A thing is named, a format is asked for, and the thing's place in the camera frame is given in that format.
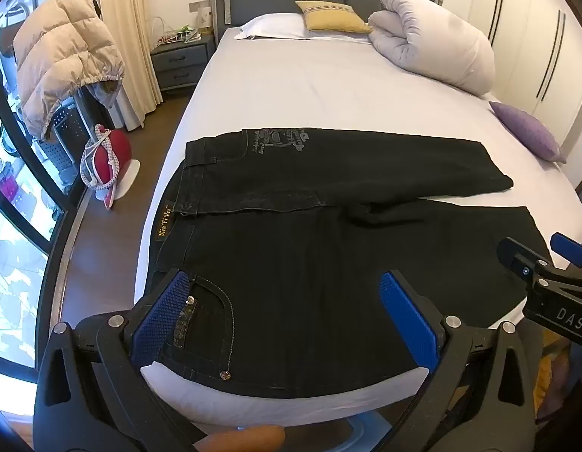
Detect yellow cushion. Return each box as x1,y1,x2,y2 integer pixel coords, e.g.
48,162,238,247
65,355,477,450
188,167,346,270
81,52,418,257
295,0,374,35

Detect white pillow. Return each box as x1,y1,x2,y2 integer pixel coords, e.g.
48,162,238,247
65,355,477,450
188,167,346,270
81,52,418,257
234,13,372,43

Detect white bedside lamp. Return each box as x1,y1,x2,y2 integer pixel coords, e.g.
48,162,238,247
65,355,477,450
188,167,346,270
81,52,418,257
197,2,214,36

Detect black perforated chair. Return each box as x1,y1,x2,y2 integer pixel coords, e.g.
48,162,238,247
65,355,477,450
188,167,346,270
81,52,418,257
37,82,124,208

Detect white stand base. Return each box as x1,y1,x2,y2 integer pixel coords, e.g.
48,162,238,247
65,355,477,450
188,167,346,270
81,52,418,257
109,160,142,199

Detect beige puffer jacket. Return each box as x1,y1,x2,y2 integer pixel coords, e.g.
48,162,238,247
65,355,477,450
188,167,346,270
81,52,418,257
13,0,127,139

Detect cream curtain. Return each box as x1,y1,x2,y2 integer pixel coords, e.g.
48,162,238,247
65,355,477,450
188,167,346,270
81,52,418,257
97,0,162,130

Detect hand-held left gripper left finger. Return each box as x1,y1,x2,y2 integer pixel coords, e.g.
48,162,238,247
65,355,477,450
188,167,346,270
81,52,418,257
32,268,235,452

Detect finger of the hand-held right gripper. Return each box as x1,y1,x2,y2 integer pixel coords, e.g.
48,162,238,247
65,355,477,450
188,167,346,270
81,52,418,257
497,237,556,288
550,232,582,270

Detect purple cushion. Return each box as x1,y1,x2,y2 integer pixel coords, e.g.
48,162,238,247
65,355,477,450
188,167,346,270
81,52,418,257
489,101,567,165

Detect white wire basket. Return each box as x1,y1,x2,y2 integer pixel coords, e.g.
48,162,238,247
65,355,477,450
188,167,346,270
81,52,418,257
152,16,202,44

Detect white bed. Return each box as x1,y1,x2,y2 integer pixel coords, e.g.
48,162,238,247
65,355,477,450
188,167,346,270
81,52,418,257
133,23,582,429

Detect white wardrobe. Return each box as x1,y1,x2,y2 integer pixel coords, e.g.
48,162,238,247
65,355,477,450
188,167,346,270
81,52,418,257
465,0,582,189

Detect red pouch with white cord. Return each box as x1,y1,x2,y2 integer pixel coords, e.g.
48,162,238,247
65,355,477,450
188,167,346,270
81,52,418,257
81,124,132,210

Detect folded white duvet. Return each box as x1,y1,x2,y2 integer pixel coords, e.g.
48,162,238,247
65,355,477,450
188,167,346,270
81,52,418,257
368,0,496,96

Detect grey nightstand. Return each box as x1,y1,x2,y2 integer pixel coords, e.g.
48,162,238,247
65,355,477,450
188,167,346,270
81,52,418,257
150,35,217,91

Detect glass window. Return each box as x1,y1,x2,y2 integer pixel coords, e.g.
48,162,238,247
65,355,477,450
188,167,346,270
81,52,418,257
0,0,77,373

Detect black denim pants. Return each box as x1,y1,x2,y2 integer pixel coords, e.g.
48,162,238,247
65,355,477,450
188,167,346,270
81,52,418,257
147,127,553,399

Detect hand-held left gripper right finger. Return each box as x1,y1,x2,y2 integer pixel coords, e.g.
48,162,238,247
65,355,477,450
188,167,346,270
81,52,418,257
378,270,539,452

